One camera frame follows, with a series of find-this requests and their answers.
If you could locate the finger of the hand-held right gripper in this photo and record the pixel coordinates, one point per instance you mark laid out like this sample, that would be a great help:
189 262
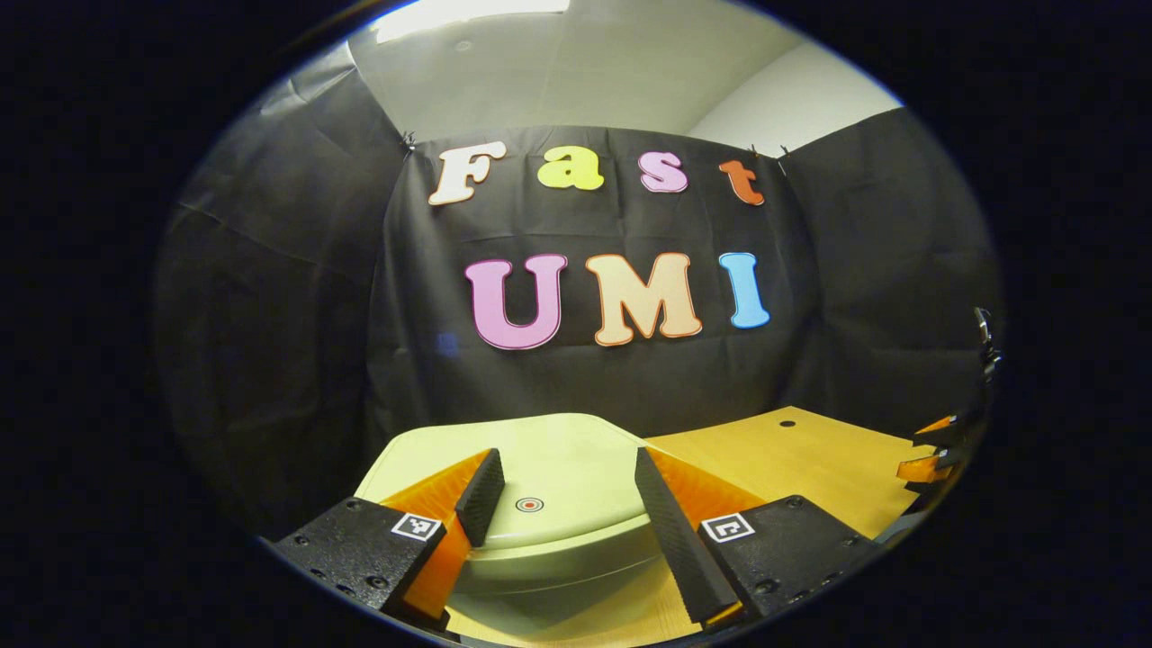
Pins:
925 468
940 434

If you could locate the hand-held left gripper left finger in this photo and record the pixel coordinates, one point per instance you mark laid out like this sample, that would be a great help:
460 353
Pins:
481 495

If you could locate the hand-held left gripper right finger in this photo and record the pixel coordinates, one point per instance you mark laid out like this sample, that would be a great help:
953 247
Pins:
679 531

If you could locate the green desktop garbage bin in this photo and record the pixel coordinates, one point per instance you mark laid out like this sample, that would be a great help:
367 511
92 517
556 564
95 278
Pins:
558 459

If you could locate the wooden desktop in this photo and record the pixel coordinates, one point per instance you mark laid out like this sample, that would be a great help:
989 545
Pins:
810 468

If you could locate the black backdrop cloth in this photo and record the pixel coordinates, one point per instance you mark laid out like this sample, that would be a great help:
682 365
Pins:
882 297

